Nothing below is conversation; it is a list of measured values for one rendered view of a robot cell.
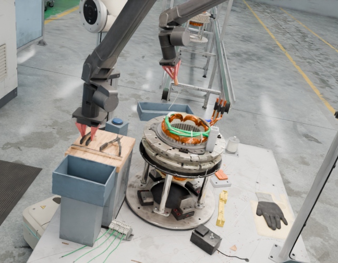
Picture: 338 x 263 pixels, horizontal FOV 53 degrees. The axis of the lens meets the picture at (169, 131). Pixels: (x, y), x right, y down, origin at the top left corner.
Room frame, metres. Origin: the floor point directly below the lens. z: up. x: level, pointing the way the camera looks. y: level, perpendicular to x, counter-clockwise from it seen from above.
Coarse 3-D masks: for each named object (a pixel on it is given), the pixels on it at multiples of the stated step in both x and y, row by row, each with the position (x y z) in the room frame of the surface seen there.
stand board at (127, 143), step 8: (88, 128) 1.11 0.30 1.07; (80, 136) 1.04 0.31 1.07; (104, 136) 1.07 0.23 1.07; (112, 136) 1.09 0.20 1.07; (120, 136) 1.10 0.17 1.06; (96, 144) 1.01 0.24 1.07; (128, 144) 1.06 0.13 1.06; (72, 152) 0.93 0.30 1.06; (80, 152) 0.94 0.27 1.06; (88, 152) 0.95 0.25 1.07; (112, 152) 0.98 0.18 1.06; (128, 152) 1.01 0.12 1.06; (96, 160) 0.92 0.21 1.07; (104, 160) 0.93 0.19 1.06; (112, 160) 0.94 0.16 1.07; (120, 168) 0.92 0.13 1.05
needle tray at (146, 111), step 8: (144, 104) 1.45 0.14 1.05; (152, 104) 1.46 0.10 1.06; (160, 104) 1.47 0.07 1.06; (168, 104) 1.49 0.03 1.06; (176, 104) 1.50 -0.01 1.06; (184, 104) 1.51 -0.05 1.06; (144, 112) 1.34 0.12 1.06; (152, 112) 1.36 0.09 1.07; (160, 112) 1.46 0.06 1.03; (168, 112) 1.48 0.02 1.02; (184, 112) 1.51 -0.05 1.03; (192, 112) 1.44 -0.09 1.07; (144, 120) 1.34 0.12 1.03
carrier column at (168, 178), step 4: (168, 176) 1.02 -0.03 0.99; (172, 176) 1.03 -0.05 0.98; (168, 180) 1.02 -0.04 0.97; (164, 184) 1.03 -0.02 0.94; (168, 184) 1.02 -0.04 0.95; (164, 188) 1.02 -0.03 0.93; (168, 188) 1.03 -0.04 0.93; (164, 192) 1.02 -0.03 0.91; (168, 192) 1.03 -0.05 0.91; (164, 196) 1.02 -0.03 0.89; (164, 200) 1.02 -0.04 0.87; (160, 204) 1.03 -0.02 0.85; (164, 204) 1.02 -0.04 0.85; (160, 208) 1.02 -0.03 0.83; (164, 208) 1.03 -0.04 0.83; (160, 212) 1.02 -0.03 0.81
